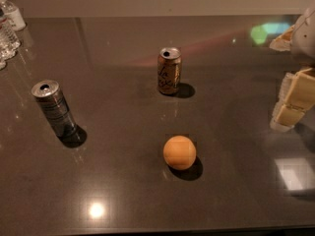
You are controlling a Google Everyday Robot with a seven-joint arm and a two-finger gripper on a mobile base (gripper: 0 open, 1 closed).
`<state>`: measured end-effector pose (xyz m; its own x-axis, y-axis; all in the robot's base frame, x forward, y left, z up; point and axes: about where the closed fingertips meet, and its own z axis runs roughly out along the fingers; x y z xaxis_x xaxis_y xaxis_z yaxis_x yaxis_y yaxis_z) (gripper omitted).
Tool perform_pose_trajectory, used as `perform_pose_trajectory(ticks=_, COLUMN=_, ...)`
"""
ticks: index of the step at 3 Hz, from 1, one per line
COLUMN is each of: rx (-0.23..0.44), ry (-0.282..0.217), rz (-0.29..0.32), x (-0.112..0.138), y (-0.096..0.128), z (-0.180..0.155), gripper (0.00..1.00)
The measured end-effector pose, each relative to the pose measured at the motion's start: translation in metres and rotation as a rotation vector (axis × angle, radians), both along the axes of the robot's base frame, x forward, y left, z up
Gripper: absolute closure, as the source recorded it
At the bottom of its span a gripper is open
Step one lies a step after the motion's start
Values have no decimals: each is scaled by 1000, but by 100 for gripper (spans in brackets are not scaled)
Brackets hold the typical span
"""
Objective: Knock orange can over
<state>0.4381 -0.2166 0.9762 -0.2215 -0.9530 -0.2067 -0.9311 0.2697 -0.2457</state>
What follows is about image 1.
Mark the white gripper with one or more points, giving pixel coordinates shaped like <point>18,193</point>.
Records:
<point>305,38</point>

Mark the orange soda can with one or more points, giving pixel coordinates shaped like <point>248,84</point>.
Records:
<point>169,64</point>

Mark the tall silver can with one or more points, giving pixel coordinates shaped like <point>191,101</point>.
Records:
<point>49,96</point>

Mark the orange ball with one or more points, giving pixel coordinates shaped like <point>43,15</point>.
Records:
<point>179,153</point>

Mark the clear bottle with white label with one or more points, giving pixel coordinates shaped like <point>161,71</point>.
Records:
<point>12,12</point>

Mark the clear ribbed water bottle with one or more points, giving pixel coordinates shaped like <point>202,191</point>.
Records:
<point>9,42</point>

